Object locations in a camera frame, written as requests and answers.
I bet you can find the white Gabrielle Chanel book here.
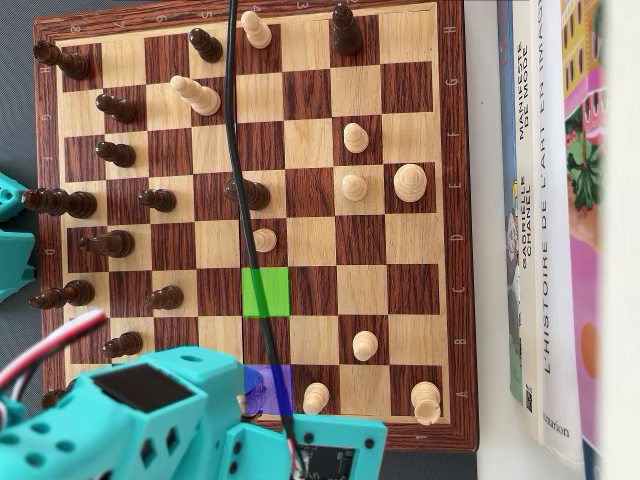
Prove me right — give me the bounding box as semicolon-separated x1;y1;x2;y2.
496;0;547;446

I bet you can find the white art history book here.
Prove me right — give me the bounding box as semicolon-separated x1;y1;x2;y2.
529;0;587;474

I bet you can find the black camera cable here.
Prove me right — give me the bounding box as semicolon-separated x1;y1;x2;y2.
222;0;309;474

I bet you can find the light wooden pawn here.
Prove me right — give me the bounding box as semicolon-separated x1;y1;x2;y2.
351;330;380;363
302;382;332;417
252;228;278;254
343;122;370;155
341;173;369;203

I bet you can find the dark wooden bishop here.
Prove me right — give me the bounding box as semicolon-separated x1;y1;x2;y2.
29;279;96;311
331;3;364;56

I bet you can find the light wooden rook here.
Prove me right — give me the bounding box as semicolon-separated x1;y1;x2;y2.
410;380;444;428

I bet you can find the dark wooden knight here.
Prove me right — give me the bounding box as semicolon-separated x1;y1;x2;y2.
78;229;137;259

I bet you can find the white blurry upright post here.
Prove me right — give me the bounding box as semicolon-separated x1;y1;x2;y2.
597;0;640;480

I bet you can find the dark wooden pawn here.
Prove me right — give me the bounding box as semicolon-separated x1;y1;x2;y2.
102;330;144;360
138;188;178;213
144;284;185;312
188;28;224;64
95;93;138;125
95;141;137;169

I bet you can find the dark wooden rook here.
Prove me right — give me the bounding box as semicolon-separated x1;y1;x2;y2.
41;384;76;412
33;39;92;81

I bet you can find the pink illustrated book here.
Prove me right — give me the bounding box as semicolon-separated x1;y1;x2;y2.
558;0;609;480

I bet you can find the teal mounted camera module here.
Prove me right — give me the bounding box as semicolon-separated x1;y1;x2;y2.
223;412;389;480

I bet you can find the folding wooden chessboard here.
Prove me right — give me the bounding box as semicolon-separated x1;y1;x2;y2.
30;0;480;454

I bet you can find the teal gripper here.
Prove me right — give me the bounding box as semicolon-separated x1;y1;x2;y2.
74;344;249;480

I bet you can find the dark wooden queen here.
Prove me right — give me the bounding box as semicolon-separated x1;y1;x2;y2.
224;176;273;212

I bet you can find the light wooden queen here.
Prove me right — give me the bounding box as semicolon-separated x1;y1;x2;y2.
245;367;282;416

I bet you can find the large light pawn right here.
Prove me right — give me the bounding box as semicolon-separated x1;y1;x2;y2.
393;163;428;204

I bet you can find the light wooden bishop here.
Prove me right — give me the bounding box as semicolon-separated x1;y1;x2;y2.
241;10;273;50

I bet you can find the long red white black cable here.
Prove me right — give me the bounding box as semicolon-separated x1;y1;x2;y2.
0;308;109;416

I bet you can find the dark wooden king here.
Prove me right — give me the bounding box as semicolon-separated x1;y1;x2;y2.
21;187;99;220

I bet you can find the tall light wooden piece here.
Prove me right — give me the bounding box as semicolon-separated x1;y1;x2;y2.
169;75;222;118

